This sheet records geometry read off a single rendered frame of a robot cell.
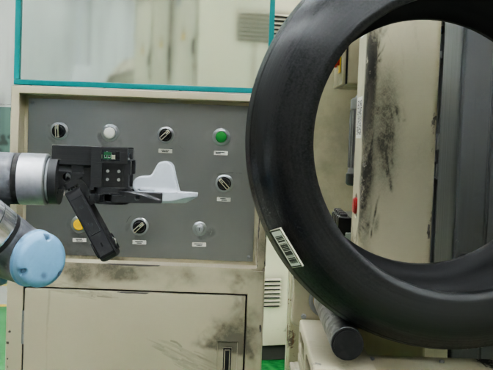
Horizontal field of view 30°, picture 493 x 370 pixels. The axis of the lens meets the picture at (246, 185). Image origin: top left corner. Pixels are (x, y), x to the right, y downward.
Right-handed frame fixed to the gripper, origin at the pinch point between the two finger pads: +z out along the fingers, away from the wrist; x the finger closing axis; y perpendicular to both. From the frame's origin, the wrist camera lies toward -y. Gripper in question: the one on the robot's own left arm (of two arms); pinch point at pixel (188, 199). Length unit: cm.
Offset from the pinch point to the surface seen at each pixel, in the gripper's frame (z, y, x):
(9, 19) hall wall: -250, 127, 864
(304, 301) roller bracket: 19.2, -18.7, 25.3
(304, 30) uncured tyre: 15.2, 23.7, -10.6
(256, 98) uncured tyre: 9.2, 14.6, -8.0
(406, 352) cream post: 38, -27, 28
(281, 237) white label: 13.2, -3.9, -10.9
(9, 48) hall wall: -250, 96, 864
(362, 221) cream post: 28.9, -4.6, 27.9
